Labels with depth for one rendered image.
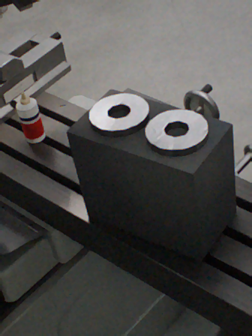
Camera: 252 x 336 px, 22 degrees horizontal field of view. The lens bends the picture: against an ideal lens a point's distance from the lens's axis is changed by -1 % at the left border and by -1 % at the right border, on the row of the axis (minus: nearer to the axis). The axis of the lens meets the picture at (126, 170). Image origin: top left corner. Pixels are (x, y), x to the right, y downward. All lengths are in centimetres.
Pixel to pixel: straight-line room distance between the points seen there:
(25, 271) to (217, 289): 42
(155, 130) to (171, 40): 236
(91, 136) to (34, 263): 37
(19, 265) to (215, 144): 48
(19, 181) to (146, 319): 63
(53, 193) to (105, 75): 197
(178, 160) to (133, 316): 81
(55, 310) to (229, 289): 49
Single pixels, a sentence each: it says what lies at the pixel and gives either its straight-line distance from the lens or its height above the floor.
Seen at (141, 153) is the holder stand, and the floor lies 111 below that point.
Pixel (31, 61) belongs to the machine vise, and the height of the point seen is 100.
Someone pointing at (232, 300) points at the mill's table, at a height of 93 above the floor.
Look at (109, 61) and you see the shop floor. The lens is 320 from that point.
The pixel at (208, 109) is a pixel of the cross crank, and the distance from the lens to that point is 177.
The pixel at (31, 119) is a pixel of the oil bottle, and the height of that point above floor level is 99.
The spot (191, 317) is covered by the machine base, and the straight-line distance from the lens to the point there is 185.
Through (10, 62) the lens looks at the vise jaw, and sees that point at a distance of 136.
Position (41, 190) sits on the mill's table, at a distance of 119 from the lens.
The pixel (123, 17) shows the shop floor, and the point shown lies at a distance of 356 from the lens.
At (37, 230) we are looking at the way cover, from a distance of 122.
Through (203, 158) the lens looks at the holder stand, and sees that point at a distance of 91.
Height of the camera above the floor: 172
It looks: 42 degrees down
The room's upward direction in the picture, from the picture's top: 11 degrees counter-clockwise
